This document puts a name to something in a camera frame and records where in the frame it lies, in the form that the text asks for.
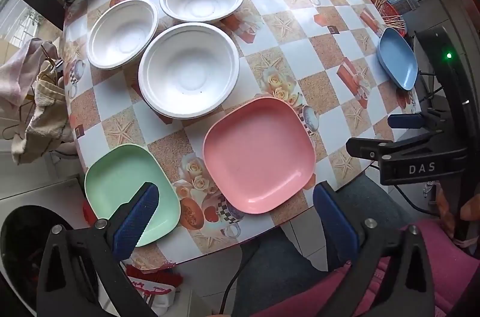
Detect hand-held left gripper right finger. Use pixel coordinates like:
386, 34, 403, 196
300, 181, 437, 317

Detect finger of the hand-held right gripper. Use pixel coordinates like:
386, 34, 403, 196
387, 112, 447, 132
346, 131, 444, 159

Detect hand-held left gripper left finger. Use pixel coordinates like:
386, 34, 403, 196
36, 182, 160, 317

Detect green square plate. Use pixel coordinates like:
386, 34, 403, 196
84, 143, 181, 248

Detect blue square plate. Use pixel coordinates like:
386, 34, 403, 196
376, 27, 419, 91

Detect pink square plate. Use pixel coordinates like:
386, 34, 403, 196
202, 96, 316, 216

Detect red paper decoration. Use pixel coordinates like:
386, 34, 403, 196
125, 262, 184, 307

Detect person's grey pants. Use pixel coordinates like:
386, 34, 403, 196
232, 174, 413, 317

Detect person's pink garment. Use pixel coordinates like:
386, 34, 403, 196
259, 219, 480, 317

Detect red basket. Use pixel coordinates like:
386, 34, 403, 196
379, 0, 407, 37

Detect printed checkered tablecloth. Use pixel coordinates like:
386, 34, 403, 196
62, 0, 421, 265

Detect beige cloth bag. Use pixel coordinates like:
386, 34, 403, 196
11, 60, 76, 165

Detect pink cloth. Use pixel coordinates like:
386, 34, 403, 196
0, 37, 61, 107

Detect black cable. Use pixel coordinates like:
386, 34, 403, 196
217, 253, 256, 315

